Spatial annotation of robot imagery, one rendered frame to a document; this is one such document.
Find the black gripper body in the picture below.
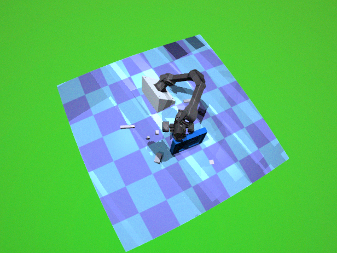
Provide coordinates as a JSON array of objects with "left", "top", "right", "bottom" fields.
[{"left": 162, "top": 121, "right": 194, "bottom": 133}]

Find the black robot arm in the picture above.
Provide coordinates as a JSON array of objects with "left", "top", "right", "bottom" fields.
[{"left": 153, "top": 69, "right": 206, "bottom": 140}]

